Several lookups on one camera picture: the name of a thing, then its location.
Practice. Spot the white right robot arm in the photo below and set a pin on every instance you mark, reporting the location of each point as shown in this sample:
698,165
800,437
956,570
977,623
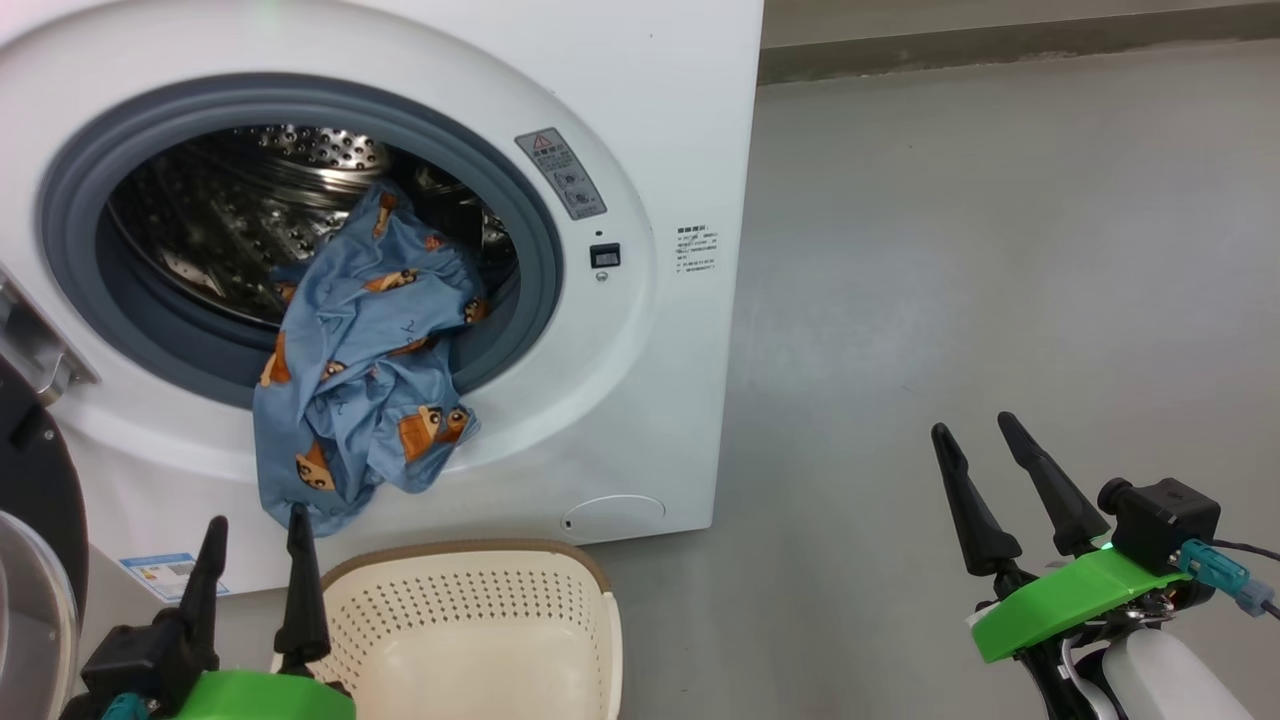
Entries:
1160,680

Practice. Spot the round glass washer door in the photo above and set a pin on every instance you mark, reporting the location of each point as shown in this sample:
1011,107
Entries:
40,480

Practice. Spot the grey warning sticker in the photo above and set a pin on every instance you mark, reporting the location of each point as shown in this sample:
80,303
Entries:
562,175

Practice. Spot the cream perforated laundry basket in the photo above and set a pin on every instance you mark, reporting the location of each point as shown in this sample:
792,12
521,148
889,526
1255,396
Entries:
470,650

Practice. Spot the blue cartoon print garment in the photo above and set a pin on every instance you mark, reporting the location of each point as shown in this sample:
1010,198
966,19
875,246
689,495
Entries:
370,350

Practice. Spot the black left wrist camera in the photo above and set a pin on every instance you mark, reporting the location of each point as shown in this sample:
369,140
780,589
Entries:
140,650

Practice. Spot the white front-load washing machine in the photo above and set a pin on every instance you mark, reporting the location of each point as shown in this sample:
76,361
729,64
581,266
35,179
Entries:
640,120

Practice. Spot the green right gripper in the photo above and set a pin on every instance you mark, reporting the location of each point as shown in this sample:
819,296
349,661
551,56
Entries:
1070,600

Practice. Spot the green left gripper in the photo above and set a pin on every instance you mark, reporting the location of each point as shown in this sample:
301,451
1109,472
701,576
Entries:
260,698

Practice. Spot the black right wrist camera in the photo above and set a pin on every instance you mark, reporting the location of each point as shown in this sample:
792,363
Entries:
1165,520

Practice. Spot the blue energy label sticker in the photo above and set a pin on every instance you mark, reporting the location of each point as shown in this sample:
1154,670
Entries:
165,575

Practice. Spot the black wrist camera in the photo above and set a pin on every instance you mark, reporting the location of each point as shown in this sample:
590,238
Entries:
140,650
1165,520

